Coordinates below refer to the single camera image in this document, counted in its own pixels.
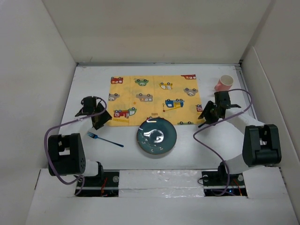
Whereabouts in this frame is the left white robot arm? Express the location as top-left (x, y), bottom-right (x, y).
top-left (44, 96), bottom-right (112, 186)

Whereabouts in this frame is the yellow cartoon car placemat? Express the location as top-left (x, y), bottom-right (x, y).
top-left (108, 74), bottom-right (204, 127)

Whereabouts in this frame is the dark teal ceramic plate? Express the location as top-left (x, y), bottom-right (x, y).
top-left (136, 118), bottom-right (177, 155)

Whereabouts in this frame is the pink paper cup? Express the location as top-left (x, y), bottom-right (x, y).
top-left (214, 75), bottom-right (234, 91)

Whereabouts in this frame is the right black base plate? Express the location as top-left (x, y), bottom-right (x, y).
top-left (198, 170), bottom-right (248, 197)

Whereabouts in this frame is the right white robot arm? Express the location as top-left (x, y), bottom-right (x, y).
top-left (198, 91), bottom-right (282, 185)

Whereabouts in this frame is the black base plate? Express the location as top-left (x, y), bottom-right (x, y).
top-left (198, 170), bottom-right (248, 197)
top-left (75, 170), bottom-right (120, 197)

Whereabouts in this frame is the blue metal fork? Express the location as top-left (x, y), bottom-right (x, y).
top-left (87, 132), bottom-right (124, 148)

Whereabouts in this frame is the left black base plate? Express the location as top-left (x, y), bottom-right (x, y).
top-left (75, 170), bottom-right (120, 197)

